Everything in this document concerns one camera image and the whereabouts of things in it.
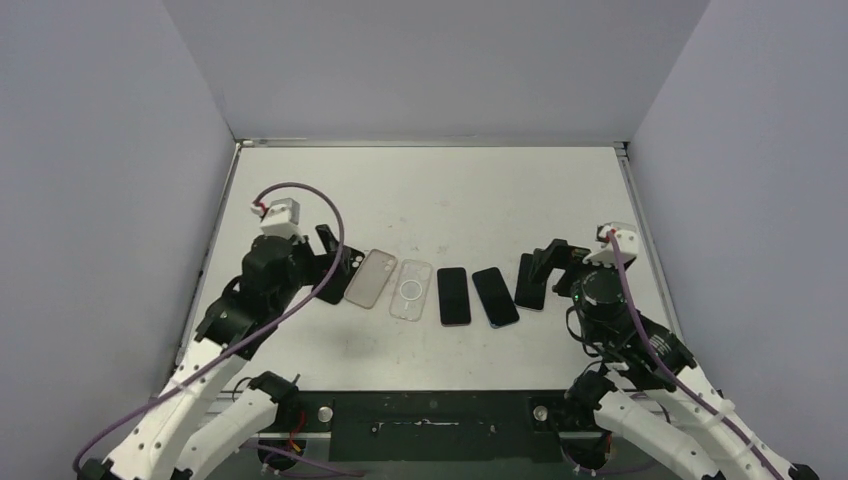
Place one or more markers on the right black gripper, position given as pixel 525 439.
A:
pixel 559 263

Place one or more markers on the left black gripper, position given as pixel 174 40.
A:
pixel 330 243

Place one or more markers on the white-edged black phone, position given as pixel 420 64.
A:
pixel 529 294

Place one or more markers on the blue-edged black phone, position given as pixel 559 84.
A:
pixel 495 298

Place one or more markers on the black phone case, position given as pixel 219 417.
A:
pixel 333 291

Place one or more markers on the phone pink case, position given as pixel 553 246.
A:
pixel 372 275
pixel 411 290

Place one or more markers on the pink-edged black phone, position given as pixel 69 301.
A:
pixel 453 297

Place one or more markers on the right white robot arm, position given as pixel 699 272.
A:
pixel 649 389

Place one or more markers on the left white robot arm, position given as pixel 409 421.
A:
pixel 169 441

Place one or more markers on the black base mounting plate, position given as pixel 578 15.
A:
pixel 539 425

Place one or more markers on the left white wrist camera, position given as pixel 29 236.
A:
pixel 280 218

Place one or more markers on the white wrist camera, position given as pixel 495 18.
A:
pixel 280 218
pixel 619 243

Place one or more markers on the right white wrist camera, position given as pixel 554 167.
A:
pixel 619 243

